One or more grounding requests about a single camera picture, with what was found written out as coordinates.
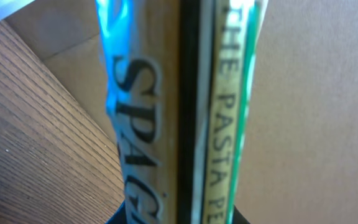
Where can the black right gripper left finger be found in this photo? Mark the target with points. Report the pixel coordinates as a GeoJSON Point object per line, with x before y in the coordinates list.
{"type": "Point", "coordinates": [119, 216]}

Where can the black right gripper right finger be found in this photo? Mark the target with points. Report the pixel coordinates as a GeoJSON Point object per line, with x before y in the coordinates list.
{"type": "Point", "coordinates": [238, 217]}

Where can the orange spaghetti packet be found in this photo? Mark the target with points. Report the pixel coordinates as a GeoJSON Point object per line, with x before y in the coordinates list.
{"type": "Point", "coordinates": [179, 84]}

